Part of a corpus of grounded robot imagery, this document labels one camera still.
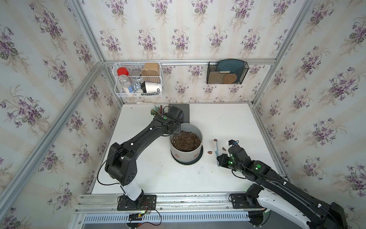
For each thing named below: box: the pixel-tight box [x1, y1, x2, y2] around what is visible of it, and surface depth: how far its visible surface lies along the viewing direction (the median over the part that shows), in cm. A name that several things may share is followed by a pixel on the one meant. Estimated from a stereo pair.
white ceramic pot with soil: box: [169, 123, 204, 163], surface depth 87 cm
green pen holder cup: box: [150, 104, 165, 116], surface depth 100 cm
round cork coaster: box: [222, 73, 238, 85], surface depth 100 cm
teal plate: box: [216, 58, 245, 84], surface depth 94 cm
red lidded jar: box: [116, 67, 130, 77], surface depth 93 cm
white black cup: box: [141, 81, 162, 94], surface depth 95 cm
